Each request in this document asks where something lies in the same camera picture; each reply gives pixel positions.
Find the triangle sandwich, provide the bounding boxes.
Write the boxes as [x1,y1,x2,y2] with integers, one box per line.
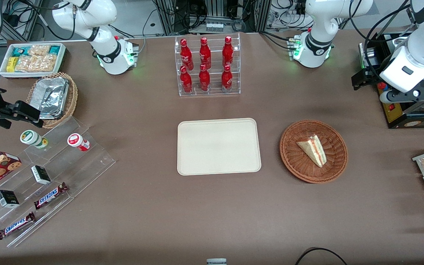
[296,134,325,168]

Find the oval tan wicker basket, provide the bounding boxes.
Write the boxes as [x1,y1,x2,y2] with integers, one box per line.
[26,72,78,128]

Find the round brown wicker basket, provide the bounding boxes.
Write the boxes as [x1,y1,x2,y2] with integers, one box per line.
[280,120,348,184]

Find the cream rectangular tray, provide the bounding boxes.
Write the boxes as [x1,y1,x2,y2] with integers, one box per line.
[177,118,262,176]

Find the yellow black tabletop machine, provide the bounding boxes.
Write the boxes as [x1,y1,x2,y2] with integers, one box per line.
[358,32,424,129]

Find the green white lidded jar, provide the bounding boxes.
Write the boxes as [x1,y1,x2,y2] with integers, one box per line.
[20,130,49,149]

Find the stack of foil trays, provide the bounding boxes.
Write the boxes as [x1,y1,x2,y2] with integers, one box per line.
[36,77,69,119]

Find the red white lidded jar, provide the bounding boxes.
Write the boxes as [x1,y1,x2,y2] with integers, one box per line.
[67,133,90,152]

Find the white snack bin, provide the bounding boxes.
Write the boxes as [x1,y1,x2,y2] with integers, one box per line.
[0,43,66,79]

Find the small black carton box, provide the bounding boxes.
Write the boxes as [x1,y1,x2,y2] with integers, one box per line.
[31,165,51,185]
[0,190,20,208]

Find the clear acrylic step shelf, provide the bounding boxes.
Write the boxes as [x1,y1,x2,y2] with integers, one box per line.
[0,117,116,248]

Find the Snickers chocolate bar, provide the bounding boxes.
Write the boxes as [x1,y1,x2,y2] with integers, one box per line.
[33,182,69,209]
[0,212,36,240]

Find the red cola bottle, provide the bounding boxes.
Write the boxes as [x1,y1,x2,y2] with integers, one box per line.
[180,38,194,71]
[222,36,234,68]
[180,66,193,93]
[199,64,211,92]
[221,64,233,93]
[199,37,212,70]

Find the clear acrylic bottle rack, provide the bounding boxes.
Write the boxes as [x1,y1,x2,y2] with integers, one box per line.
[174,33,241,97]

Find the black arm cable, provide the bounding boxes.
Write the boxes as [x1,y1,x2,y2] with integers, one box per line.
[348,0,418,82]

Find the black cable loop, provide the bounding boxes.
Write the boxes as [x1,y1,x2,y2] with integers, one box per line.
[295,247,349,265]

